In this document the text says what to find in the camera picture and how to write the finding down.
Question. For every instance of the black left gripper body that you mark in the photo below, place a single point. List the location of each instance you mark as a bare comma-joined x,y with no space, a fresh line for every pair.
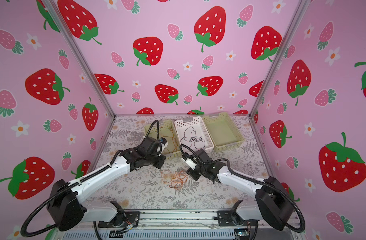
158,161

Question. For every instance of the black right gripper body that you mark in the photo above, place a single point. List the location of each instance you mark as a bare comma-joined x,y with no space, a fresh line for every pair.
195,172

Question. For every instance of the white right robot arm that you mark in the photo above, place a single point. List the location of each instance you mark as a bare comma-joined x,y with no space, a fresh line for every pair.
274,204

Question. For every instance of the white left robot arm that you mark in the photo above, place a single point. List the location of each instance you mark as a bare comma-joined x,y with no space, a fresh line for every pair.
65,203

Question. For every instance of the left green perforated basket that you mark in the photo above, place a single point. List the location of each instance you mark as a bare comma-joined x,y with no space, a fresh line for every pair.
167,130

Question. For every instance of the green perforated basket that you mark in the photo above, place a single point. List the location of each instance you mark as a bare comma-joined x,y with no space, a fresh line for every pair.
224,133
167,130

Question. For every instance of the white perforated basket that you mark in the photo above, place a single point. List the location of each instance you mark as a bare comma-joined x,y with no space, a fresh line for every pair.
193,133

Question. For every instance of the right green perforated basket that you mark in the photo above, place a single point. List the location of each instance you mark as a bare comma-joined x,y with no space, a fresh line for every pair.
224,133

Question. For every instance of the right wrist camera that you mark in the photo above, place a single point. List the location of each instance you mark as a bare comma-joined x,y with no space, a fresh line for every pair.
190,160

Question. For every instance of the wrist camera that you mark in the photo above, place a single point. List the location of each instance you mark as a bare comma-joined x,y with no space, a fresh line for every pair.
163,143
190,160

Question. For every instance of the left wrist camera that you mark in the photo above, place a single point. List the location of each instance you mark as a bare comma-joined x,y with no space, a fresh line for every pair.
163,143

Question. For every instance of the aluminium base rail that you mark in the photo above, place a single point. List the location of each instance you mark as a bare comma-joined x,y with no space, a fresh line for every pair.
194,224

